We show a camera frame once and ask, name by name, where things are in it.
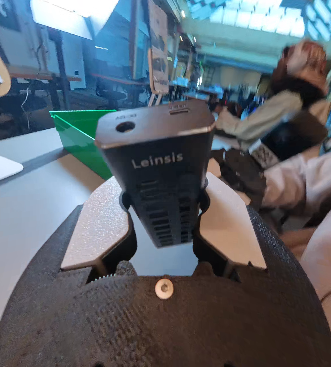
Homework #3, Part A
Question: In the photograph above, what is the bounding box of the green plastic bin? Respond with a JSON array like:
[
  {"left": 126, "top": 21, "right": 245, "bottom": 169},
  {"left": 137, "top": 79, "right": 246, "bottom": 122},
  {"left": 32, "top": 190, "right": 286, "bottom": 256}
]
[{"left": 49, "top": 110, "right": 117, "bottom": 180}]

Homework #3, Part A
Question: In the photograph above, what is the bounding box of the white softbox light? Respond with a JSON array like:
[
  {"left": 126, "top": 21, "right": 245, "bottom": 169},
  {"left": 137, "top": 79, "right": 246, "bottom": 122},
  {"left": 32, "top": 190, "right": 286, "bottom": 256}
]
[{"left": 30, "top": 0, "right": 120, "bottom": 40}]

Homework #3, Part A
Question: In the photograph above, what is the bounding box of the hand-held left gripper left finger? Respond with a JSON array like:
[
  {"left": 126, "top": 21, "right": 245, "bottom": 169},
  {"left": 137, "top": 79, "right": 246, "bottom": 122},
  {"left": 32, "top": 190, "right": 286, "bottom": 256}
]
[{"left": 60, "top": 175, "right": 138, "bottom": 278}]

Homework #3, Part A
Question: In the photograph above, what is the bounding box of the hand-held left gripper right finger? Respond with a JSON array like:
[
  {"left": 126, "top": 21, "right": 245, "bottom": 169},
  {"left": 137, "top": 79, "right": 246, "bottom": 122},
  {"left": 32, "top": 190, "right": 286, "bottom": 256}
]
[{"left": 193, "top": 171, "right": 268, "bottom": 278}]

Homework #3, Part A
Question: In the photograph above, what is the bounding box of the black phone symbol sign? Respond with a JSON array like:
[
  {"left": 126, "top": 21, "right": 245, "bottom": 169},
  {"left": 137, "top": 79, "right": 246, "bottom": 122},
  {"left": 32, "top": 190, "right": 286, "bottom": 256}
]
[{"left": 0, "top": 0, "right": 21, "bottom": 32}]

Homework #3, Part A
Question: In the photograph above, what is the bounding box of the person's torso pale sweatshirt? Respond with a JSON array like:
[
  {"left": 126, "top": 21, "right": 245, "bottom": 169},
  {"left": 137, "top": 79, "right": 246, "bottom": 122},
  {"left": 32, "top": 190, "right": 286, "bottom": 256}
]
[{"left": 299, "top": 195, "right": 331, "bottom": 367}]

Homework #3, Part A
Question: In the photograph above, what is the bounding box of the black usb hub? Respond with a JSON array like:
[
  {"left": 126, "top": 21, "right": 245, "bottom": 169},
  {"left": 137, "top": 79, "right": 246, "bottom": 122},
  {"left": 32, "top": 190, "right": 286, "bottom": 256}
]
[{"left": 94, "top": 99, "right": 216, "bottom": 249}]

